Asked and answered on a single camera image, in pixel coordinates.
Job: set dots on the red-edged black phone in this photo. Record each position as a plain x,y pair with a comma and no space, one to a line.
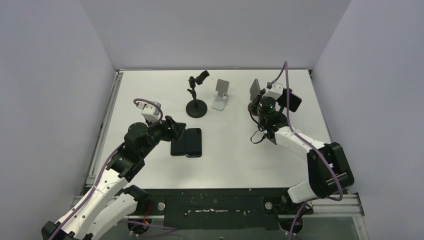
293,100

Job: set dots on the aluminium frame rail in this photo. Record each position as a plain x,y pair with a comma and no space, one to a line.
97,159

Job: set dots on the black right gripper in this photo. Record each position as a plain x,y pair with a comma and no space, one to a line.
257,100

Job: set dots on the black mounting base plate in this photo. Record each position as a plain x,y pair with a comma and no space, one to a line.
221,208

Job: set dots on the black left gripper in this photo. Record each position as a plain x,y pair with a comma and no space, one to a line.
172,130

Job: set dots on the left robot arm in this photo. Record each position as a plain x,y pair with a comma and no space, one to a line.
110,199

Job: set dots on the clear-case phone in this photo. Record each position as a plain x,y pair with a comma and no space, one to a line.
254,89

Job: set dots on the black pole phone stand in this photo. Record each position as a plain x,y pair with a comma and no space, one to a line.
196,108
278,120

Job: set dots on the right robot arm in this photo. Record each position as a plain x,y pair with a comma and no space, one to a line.
329,172

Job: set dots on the white folding phone stand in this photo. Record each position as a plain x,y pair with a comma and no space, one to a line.
221,97

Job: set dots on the black smartphone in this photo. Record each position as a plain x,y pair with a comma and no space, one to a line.
193,142

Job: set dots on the brown round base phone stand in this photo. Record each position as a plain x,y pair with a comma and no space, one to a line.
253,109

